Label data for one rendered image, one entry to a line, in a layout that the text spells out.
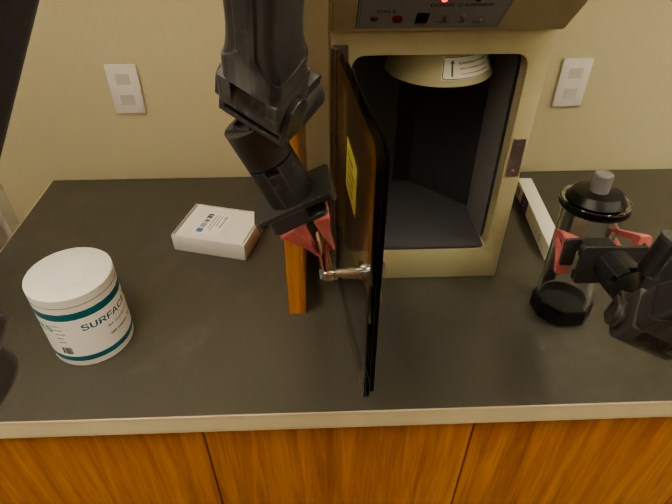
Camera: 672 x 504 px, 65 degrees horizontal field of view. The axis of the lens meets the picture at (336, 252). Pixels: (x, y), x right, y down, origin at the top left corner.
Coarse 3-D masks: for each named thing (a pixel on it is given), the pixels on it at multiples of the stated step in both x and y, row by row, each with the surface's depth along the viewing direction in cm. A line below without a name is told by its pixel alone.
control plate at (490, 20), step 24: (360, 0) 63; (384, 0) 63; (408, 0) 64; (432, 0) 64; (456, 0) 64; (504, 0) 64; (360, 24) 69; (384, 24) 69; (408, 24) 69; (432, 24) 69; (456, 24) 69; (480, 24) 69
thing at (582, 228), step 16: (560, 192) 84; (576, 208) 80; (560, 224) 85; (576, 224) 82; (592, 224) 80; (608, 224) 80; (560, 240) 85; (576, 256) 84; (544, 272) 91; (544, 288) 91; (560, 288) 88; (576, 288) 87; (592, 288) 88; (560, 304) 90; (576, 304) 89
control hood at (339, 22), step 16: (336, 0) 63; (352, 0) 63; (528, 0) 64; (544, 0) 64; (560, 0) 65; (576, 0) 65; (336, 16) 67; (352, 16) 67; (512, 16) 68; (528, 16) 68; (544, 16) 68; (560, 16) 68
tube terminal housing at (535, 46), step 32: (352, 32) 73; (384, 32) 73; (416, 32) 74; (448, 32) 74; (480, 32) 74; (512, 32) 74; (544, 32) 74; (544, 64) 77; (512, 128) 86; (512, 192) 91; (384, 256) 99; (416, 256) 99; (448, 256) 99; (480, 256) 100
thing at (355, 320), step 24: (336, 72) 73; (336, 96) 75; (360, 96) 59; (336, 120) 77; (360, 120) 57; (336, 144) 80; (360, 144) 58; (336, 168) 82; (360, 168) 60; (336, 192) 85; (360, 192) 61; (336, 216) 88; (360, 216) 62; (336, 240) 91; (360, 240) 64; (336, 264) 95; (360, 288) 67; (360, 312) 69; (360, 336) 71; (360, 360) 73; (360, 384) 75
